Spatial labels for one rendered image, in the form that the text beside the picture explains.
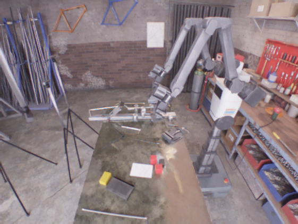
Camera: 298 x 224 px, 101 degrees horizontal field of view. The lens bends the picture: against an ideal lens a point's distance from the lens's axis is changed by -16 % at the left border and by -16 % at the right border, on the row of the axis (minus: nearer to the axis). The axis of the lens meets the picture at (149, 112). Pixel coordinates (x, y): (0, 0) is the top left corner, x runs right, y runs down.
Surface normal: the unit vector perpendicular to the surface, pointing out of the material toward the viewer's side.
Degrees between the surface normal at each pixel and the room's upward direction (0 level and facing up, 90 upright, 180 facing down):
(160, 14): 90
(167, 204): 0
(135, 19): 90
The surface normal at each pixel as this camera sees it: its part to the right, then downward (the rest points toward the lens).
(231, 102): 0.00, 0.55
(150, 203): 0.00, -0.83
